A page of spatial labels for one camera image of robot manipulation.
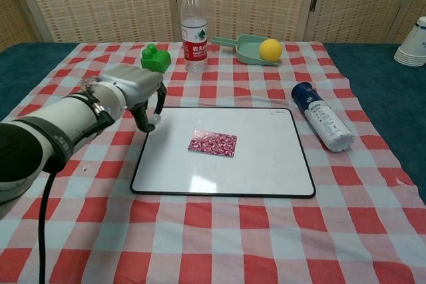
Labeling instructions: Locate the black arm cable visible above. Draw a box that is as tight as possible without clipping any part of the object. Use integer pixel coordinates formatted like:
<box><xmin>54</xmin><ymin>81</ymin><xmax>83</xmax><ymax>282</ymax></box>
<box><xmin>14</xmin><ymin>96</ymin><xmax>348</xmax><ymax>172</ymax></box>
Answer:
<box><xmin>38</xmin><ymin>163</ymin><xmax>57</xmax><ymax>284</ymax></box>

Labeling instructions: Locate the white rectangular board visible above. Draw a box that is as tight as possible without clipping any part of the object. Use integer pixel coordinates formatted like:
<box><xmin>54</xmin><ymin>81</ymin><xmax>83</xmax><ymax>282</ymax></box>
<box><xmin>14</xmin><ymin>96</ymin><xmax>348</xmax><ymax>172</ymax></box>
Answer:
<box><xmin>129</xmin><ymin>106</ymin><xmax>316</xmax><ymax>199</ymax></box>

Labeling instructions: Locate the woven bamboo folding screen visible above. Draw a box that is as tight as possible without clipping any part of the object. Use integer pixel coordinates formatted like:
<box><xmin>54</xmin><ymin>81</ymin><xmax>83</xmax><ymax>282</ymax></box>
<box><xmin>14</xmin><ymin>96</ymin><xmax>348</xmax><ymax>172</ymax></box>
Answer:
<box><xmin>0</xmin><ymin>0</ymin><xmax>426</xmax><ymax>45</ymax></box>

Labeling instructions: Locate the red white checked tablecloth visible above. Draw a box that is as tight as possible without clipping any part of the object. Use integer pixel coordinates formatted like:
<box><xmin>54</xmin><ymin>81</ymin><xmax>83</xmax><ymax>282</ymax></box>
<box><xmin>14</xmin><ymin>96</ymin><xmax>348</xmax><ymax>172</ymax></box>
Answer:
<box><xmin>0</xmin><ymin>41</ymin><xmax>426</xmax><ymax>284</ymax></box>

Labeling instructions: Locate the green toy block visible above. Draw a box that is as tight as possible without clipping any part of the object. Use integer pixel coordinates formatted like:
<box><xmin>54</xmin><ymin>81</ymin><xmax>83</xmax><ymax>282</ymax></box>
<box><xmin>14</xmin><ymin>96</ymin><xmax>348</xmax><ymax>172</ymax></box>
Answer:
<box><xmin>140</xmin><ymin>43</ymin><xmax>172</xmax><ymax>74</ymax></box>

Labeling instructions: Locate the dark blue table cover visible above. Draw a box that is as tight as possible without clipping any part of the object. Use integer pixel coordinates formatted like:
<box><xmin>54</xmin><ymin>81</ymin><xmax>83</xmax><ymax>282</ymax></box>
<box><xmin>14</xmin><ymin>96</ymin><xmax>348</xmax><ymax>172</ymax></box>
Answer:
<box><xmin>0</xmin><ymin>41</ymin><xmax>426</xmax><ymax>205</ymax></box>

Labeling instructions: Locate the blue white cylindrical can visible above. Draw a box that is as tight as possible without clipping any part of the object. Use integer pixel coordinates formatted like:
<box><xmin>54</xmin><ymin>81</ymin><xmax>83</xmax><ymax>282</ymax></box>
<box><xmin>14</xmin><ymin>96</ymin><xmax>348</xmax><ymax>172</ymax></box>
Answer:
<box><xmin>291</xmin><ymin>81</ymin><xmax>353</xmax><ymax>154</ymax></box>

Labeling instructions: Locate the yellow ball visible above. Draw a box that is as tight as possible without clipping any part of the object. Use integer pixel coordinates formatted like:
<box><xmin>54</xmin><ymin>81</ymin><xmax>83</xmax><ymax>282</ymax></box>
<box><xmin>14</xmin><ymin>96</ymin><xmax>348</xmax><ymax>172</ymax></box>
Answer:
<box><xmin>258</xmin><ymin>38</ymin><xmax>284</xmax><ymax>63</ymax></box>

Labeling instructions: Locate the pink patterned small packet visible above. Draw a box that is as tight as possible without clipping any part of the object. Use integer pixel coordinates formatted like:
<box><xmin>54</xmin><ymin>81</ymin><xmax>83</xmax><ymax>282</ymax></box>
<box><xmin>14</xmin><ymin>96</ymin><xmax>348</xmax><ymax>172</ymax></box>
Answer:
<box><xmin>187</xmin><ymin>128</ymin><xmax>238</xmax><ymax>158</ymax></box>

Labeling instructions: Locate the pale green dustpan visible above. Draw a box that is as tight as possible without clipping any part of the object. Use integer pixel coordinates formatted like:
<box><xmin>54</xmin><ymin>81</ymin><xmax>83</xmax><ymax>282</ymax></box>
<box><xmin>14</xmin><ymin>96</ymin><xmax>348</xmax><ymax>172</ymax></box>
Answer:
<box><xmin>210</xmin><ymin>34</ymin><xmax>283</xmax><ymax>67</ymax></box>

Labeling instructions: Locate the left silver black-fingered robot hand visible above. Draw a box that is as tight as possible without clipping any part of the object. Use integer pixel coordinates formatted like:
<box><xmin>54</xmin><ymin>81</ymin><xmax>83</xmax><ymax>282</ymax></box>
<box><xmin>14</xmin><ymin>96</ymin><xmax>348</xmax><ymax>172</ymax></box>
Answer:
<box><xmin>99</xmin><ymin>65</ymin><xmax>168</xmax><ymax>134</ymax></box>

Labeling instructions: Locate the red-capped plastic water bottle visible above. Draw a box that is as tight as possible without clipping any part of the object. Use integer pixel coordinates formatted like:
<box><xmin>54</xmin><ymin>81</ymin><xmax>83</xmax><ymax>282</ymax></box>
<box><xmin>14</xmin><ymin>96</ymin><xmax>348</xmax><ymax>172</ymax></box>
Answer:
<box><xmin>180</xmin><ymin>0</ymin><xmax>209</xmax><ymax>72</ymax></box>

